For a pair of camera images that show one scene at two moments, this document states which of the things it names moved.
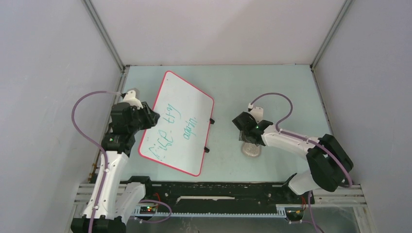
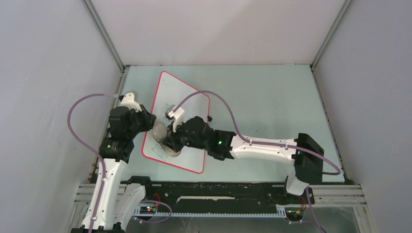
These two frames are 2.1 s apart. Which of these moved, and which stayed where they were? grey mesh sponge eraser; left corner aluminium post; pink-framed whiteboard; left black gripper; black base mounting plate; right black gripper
Moved: grey mesh sponge eraser; right black gripper
Stayed: left corner aluminium post; left black gripper; pink-framed whiteboard; black base mounting plate
